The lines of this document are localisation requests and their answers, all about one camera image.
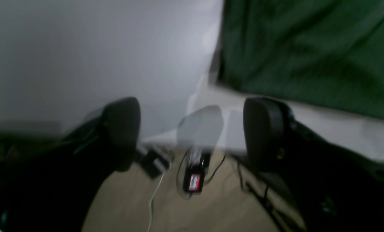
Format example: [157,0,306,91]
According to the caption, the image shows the black power adapter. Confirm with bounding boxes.
[136,145,173,179]

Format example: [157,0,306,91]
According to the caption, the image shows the dark green t-shirt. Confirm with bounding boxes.
[218,0,384,120]

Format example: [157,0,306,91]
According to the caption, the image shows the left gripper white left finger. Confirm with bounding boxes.
[0,97,141,232]

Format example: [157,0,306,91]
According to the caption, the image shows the black box red label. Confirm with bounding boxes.
[183,147,211,194]

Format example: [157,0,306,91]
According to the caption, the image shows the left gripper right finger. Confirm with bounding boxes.
[243,97,384,232]

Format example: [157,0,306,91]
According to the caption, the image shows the white floor cable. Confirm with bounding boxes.
[147,161,173,232]

